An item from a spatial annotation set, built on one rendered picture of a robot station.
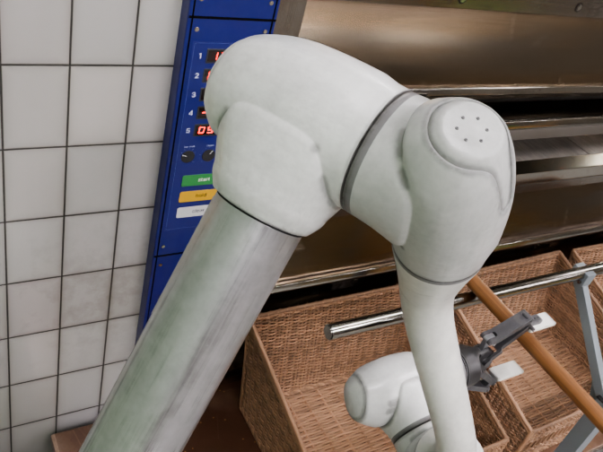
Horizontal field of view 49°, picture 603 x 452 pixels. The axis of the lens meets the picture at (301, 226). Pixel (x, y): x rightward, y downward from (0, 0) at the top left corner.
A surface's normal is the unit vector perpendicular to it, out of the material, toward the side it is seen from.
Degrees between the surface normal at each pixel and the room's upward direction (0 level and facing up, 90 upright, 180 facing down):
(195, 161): 90
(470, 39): 70
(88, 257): 90
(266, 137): 66
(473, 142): 27
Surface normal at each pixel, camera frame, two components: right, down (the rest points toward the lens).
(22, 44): 0.46, 0.62
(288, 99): -0.37, -0.12
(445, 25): 0.51, 0.32
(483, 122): 0.09, -0.43
